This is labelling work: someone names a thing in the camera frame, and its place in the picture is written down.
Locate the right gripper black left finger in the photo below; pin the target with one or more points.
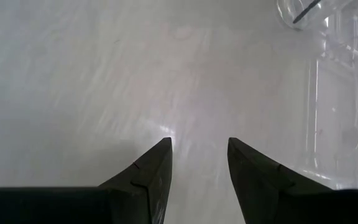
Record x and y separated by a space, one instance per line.
120 205

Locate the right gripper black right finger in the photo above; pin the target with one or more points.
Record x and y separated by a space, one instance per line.
284 202

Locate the clear glass vase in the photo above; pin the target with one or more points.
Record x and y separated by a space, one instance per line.
337 93

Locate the white baby's breath bunch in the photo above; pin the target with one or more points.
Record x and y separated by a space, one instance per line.
306 11

